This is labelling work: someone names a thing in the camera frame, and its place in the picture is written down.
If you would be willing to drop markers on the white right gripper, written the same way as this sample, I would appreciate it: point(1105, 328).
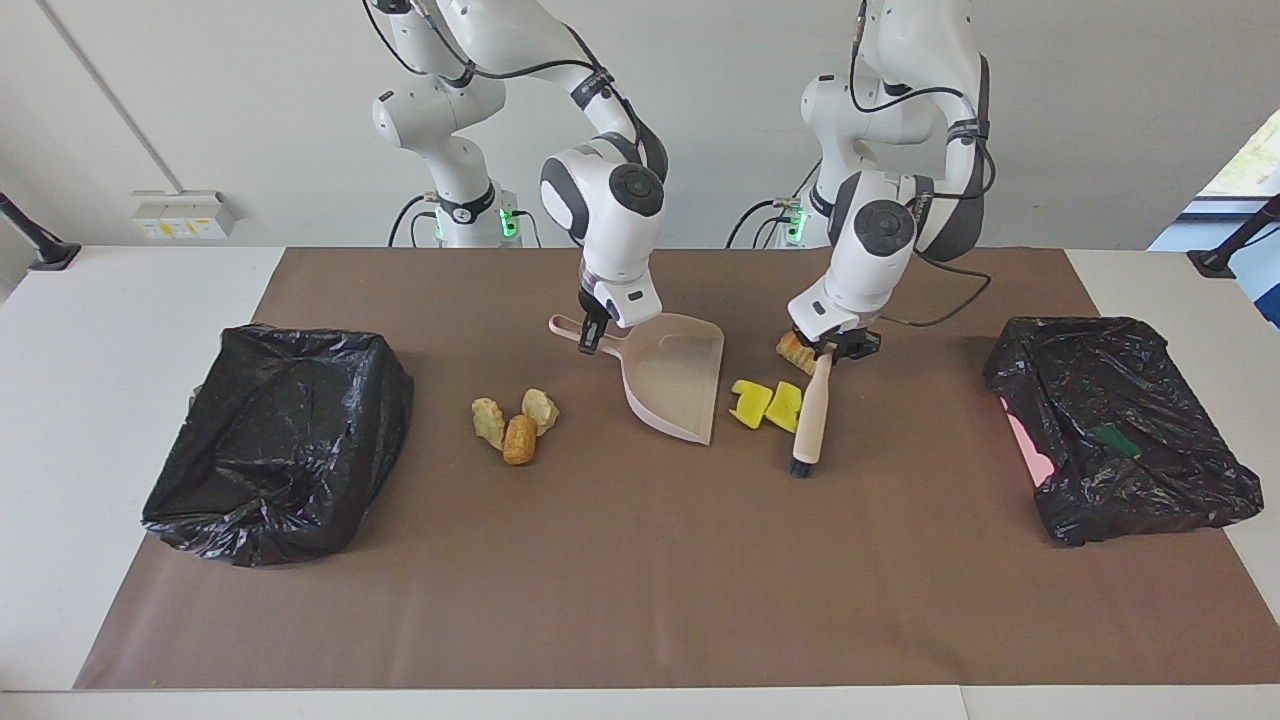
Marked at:
point(625, 300)

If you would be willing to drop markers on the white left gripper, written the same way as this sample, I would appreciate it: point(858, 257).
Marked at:
point(830, 315)

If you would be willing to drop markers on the orange striped sponge piece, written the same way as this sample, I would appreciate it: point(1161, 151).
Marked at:
point(793, 350)

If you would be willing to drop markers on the beige plastic dustpan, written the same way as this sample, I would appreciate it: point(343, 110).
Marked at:
point(670, 380)

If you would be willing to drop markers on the pale green foam piece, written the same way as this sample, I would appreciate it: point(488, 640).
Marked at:
point(540, 410)

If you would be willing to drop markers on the notched yellow sponge piece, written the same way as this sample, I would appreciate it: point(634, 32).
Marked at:
point(748, 405)

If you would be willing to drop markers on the brown cracked foam piece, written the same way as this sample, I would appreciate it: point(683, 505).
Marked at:
point(520, 440)

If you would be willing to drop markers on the tan ridged foam piece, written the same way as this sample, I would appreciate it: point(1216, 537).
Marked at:
point(488, 422)

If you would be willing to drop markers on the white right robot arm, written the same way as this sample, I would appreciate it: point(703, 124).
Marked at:
point(610, 235)

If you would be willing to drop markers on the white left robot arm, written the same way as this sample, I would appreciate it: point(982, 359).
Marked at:
point(870, 260)

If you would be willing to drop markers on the black bag bin pink box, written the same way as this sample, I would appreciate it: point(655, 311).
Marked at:
point(1120, 380)

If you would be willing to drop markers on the black trash bag bin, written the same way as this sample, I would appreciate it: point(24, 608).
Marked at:
point(280, 450)

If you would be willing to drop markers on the brown paper table mat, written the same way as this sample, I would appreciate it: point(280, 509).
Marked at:
point(640, 560)

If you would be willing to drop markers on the green and yellow sponge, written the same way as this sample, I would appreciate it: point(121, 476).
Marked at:
point(1115, 440)

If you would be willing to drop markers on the window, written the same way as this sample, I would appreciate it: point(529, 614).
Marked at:
point(1250, 165)

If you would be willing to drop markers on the black camera stand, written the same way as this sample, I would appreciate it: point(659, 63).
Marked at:
point(50, 253)
point(1215, 261)

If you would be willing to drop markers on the white wall socket box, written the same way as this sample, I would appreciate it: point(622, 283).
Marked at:
point(180, 215)

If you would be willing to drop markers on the white wall conduit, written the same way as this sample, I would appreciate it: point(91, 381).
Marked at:
point(110, 95)

